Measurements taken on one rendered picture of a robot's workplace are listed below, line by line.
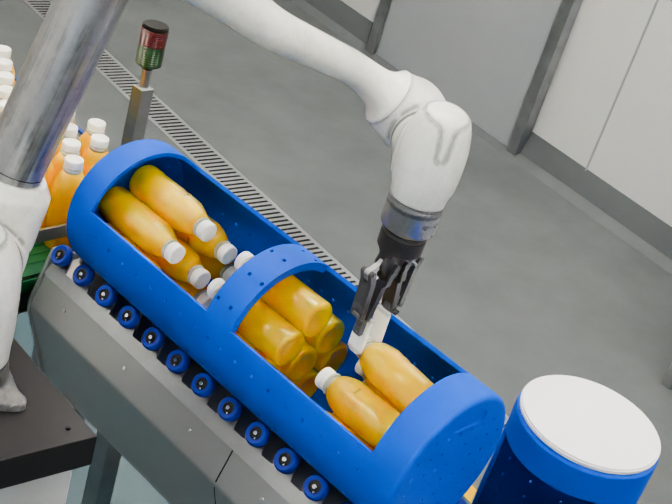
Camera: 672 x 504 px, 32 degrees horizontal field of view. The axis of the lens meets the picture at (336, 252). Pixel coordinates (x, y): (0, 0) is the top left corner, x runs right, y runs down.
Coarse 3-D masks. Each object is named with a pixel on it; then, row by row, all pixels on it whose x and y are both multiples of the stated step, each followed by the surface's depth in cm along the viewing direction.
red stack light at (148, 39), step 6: (144, 30) 271; (144, 36) 272; (150, 36) 271; (156, 36) 271; (162, 36) 272; (144, 42) 272; (150, 42) 272; (156, 42) 272; (162, 42) 273; (150, 48) 273; (156, 48) 273; (162, 48) 274
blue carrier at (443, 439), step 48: (144, 144) 226; (96, 192) 219; (192, 192) 240; (96, 240) 219; (240, 240) 233; (288, 240) 214; (144, 288) 212; (240, 288) 200; (336, 288) 216; (192, 336) 205; (384, 336) 211; (240, 384) 199; (288, 384) 191; (480, 384) 188; (288, 432) 194; (336, 432) 185; (432, 432) 178; (480, 432) 190; (336, 480) 189; (384, 480) 180; (432, 480) 187
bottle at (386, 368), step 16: (368, 352) 194; (384, 352) 193; (400, 352) 194; (368, 368) 193; (384, 368) 191; (400, 368) 191; (416, 368) 192; (384, 384) 191; (400, 384) 189; (416, 384) 189; (432, 384) 190; (400, 400) 189
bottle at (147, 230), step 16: (112, 192) 225; (128, 192) 226; (112, 208) 223; (128, 208) 222; (144, 208) 222; (112, 224) 225; (128, 224) 221; (144, 224) 219; (160, 224) 219; (144, 240) 218; (160, 240) 218; (176, 240) 219; (160, 256) 220
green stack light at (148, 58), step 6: (138, 42) 274; (138, 48) 274; (144, 48) 273; (138, 54) 275; (144, 54) 273; (150, 54) 273; (156, 54) 274; (162, 54) 275; (138, 60) 275; (144, 60) 274; (150, 60) 274; (156, 60) 275; (162, 60) 277; (144, 66) 275; (150, 66) 275; (156, 66) 276
